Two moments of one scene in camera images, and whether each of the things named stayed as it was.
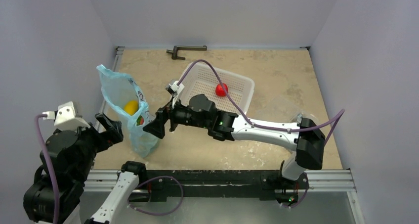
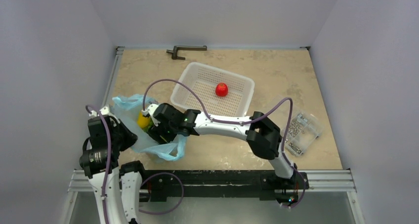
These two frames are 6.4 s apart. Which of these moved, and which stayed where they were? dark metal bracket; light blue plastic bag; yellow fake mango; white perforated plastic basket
Moved: yellow fake mango; light blue plastic bag
Stayed: white perforated plastic basket; dark metal bracket
